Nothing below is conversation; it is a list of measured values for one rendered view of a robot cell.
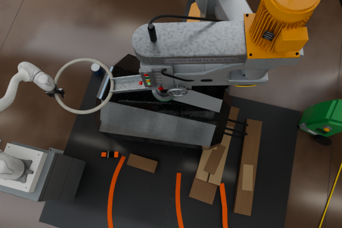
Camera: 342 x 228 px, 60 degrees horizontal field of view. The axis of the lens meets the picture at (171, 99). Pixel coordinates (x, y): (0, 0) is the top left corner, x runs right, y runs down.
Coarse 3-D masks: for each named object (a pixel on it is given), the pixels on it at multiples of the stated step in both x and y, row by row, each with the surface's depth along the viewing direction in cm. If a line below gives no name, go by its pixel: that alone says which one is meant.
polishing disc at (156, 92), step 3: (153, 90) 250; (156, 90) 250; (159, 90) 250; (153, 93) 250; (156, 93) 250; (159, 93) 249; (162, 93) 249; (165, 93) 249; (174, 93) 249; (156, 96) 249; (159, 96) 249; (162, 96) 248; (165, 96) 248; (168, 96) 248; (171, 96) 248; (159, 99) 248; (162, 99) 248; (165, 99) 247; (168, 99) 247
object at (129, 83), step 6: (114, 78) 243; (120, 78) 243; (126, 78) 243; (132, 78) 243; (138, 78) 242; (120, 84) 245; (126, 84) 243; (132, 84) 242; (138, 84) 240; (114, 90) 240; (120, 90) 238; (126, 90) 237; (132, 90) 237; (138, 90) 237; (144, 90) 237
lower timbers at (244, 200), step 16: (256, 128) 309; (256, 144) 304; (240, 160) 305; (256, 160) 299; (208, 176) 295; (240, 176) 295; (192, 192) 291; (208, 192) 290; (240, 192) 291; (240, 208) 286
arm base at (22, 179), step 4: (12, 156) 235; (24, 160) 233; (28, 160) 233; (24, 164) 229; (28, 164) 232; (24, 168) 228; (28, 168) 232; (24, 172) 228; (28, 172) 229; (32, 172) 231; (20, 176) 226; (24, 176) 229; (16, 180) 228; (20, 180) 228; (24, 180) 229
